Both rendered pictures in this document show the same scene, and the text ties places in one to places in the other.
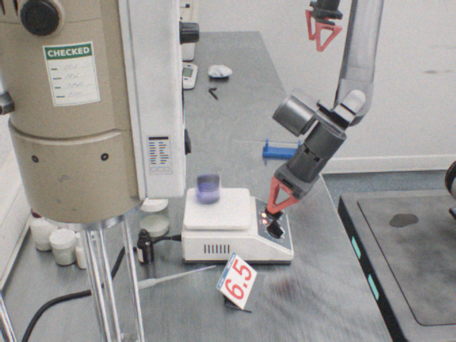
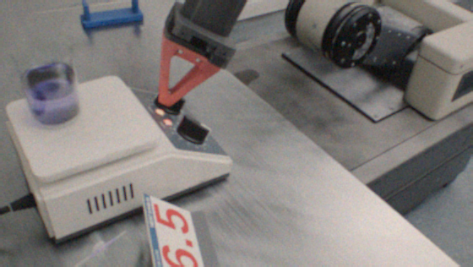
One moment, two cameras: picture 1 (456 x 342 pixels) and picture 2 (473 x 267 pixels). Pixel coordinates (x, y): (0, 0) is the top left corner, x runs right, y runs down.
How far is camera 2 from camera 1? 0.46 m
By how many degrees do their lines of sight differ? 33
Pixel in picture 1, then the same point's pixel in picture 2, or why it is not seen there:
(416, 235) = (264, 91)
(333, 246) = (266, 129)
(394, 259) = not seen: hidden behind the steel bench
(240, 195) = (110, 89)
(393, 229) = not seen: hidden behind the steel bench
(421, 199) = (249, 51)
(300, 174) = (214, 24)
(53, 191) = not seen: outside the picture
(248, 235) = (160, 155)
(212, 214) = (82, 138)
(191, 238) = (59, 198)
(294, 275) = (246, 193)
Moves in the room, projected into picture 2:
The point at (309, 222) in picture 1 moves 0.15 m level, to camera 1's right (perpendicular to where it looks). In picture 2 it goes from (211, 105) to (301, 78)
